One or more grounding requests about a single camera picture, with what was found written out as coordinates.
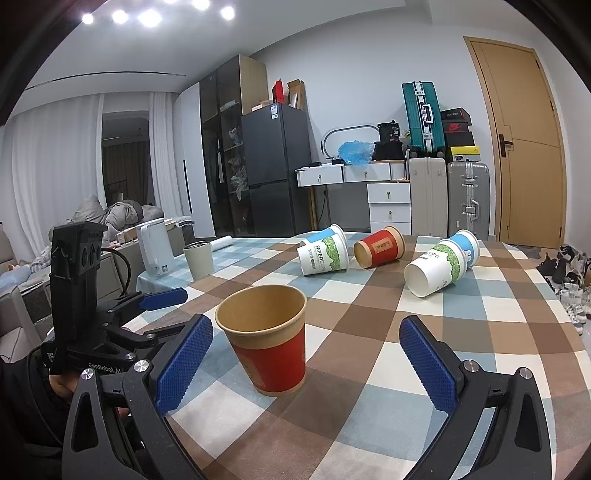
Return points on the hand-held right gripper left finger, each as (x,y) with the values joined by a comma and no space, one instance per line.
(184,360)

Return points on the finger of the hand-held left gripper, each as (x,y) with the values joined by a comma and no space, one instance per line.
(164,297)
(138,340)

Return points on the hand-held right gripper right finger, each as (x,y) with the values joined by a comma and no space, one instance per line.
(427,364)

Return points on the red paper cup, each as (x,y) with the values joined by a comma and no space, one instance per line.
(381,247)
(272,355)

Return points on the person's left forearm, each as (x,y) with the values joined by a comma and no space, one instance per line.
(27,415)

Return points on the white green paper cup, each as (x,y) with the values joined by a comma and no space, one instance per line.
(434,270)
(325,256)

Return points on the blue white paper cup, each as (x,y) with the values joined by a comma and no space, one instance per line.
(467,244)
(330,232)

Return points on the person's left hand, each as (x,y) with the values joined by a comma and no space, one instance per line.
(63,385)

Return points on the white electric kettle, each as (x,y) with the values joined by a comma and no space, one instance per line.
(154,249)

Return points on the grey green tumbler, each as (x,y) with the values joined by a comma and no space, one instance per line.
(198,261)

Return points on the grey sofa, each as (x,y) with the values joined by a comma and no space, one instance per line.
(18,286)

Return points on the checked tablecloth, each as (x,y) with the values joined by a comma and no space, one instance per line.
(369,323)

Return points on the white paper roll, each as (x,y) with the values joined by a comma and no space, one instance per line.
(222,242)

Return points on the pile of grey clothes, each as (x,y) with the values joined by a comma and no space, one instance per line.
(120,212)

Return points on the white curtain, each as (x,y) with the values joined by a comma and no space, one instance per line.
(164,152)
(51,175)

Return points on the white wardrobe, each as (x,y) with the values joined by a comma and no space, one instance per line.
(191,157)

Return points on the pile of shoes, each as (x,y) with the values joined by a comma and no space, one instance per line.
(565,281)

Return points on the white suitcase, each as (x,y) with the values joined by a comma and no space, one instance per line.
(427,198)

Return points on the dark grey fridge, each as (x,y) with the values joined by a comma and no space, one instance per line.
(274,170)

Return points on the silver suitcase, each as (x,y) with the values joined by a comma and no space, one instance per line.
(467,198)

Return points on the dark glass cabinet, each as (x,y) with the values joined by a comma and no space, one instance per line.
(226,138)

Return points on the white drawer dresser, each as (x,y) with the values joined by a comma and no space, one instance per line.
(369,184)

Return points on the blue plastic bag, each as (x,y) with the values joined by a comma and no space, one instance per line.
(356,152)

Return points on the black bag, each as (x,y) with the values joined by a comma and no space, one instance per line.
(388,143)

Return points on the stack of shoe boxes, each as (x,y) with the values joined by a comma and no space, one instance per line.
(459,134)

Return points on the red box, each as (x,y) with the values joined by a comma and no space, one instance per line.
(278,92)

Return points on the cardboard box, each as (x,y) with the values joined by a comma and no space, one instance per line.
(296,94)

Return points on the teal suitcase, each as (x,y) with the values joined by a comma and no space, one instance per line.
(422,117)

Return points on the wooden door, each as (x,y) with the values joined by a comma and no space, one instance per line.
(526,138)

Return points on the ceiling spot lights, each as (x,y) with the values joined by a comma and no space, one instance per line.
(150,18)

